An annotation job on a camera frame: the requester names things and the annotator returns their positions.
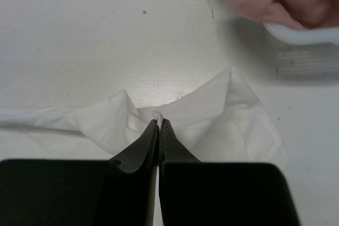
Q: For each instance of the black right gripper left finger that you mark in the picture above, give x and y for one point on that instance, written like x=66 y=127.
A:
x=117 y=191

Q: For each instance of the white t-shirt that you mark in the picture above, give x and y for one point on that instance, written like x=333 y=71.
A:
x=223 y=120

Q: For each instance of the white plastic laundry basket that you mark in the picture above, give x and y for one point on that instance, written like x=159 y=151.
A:
x=303 y=37

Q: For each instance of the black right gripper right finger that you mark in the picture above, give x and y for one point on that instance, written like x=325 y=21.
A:
x=192 y=192

